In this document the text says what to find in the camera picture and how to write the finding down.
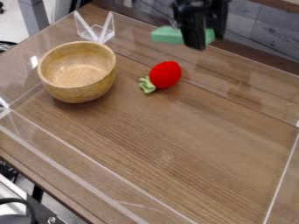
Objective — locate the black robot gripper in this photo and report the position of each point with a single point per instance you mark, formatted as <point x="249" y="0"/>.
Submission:
<point x="188" y="10"/>

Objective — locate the green foam block stick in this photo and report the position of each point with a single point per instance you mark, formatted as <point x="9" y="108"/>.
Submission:
<point x="168" y="35"/>

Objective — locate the light wooden bowl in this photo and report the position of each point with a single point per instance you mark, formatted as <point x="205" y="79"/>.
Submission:
<point x="77" y="71"/>

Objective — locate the red plush strawberry toy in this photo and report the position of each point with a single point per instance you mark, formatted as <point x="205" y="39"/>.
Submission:
<point x="164" y="75"/>

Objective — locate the clear acrylic tray enclosure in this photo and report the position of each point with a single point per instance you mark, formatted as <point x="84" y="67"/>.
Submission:
<point x="201" y="153"/>

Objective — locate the grey post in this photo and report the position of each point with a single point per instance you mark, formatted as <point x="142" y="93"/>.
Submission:
<point x="33" y="15"/>

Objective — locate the black metal bracket with bolt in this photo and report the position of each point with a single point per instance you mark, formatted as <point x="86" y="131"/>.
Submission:
<point x="44" y="216"/>

